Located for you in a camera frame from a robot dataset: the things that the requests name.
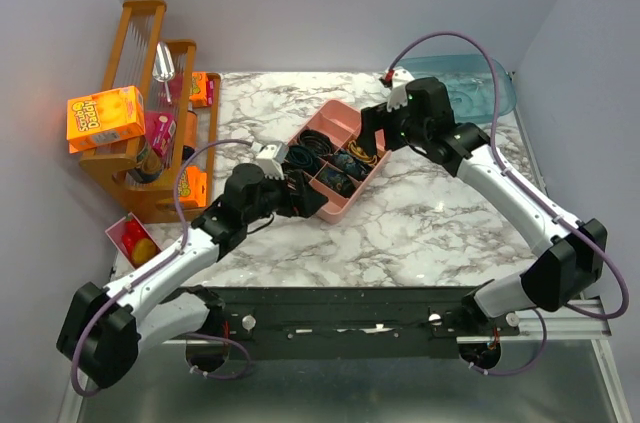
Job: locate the aluminium rail frame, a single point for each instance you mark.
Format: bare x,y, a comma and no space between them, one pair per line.
575,380

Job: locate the small orange box upper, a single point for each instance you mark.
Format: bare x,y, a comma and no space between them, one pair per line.
201,93

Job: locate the pink bin with fruit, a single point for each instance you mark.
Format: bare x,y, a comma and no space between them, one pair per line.
133,240

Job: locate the translucent blue plastic tub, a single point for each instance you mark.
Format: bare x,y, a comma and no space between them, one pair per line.
468,80

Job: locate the dark blue floral rolled tie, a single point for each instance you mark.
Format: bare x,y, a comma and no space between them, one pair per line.
346,163

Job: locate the black rolled tie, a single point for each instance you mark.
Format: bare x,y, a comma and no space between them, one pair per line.
318,143

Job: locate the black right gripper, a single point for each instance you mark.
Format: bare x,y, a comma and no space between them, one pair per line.
372,119

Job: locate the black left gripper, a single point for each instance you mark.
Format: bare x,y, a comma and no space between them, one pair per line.
302,202

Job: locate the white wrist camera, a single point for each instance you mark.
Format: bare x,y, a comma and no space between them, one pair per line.
396,80
269,157

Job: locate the small orange box lower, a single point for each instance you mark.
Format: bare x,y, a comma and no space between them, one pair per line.
192,188

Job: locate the pink product box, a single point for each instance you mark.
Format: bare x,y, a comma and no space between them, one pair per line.
160,129

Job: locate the orange Scrub Daddy box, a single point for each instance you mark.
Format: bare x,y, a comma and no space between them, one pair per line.
104,118

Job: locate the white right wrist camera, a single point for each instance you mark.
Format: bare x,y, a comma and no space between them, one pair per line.
396,80

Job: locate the yellow rolled tie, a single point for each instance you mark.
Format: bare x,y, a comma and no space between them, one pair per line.
360,155

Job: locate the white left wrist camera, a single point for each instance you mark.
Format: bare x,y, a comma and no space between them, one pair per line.
269,157

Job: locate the dark floral patterned necktie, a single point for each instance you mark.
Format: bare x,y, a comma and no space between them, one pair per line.
337,181

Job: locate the pink divided organizer tray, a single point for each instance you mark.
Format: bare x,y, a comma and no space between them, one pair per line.
341,123

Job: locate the teal rolled tie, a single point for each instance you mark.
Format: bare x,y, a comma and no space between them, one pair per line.
304,159

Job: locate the dark tin can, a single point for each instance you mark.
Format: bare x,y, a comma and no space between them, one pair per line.
149,165

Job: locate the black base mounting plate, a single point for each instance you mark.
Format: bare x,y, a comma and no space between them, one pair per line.
361,323

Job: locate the orange bottle on rack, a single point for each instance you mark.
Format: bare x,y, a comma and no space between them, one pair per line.
190,134

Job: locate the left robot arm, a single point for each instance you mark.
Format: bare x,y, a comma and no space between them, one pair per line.
101,332

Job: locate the metal scoop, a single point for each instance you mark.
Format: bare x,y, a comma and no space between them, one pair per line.
163,68

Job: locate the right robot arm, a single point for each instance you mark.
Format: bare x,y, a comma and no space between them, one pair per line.
566,249

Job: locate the small orange box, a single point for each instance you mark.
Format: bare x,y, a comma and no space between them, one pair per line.
201,93
192,188

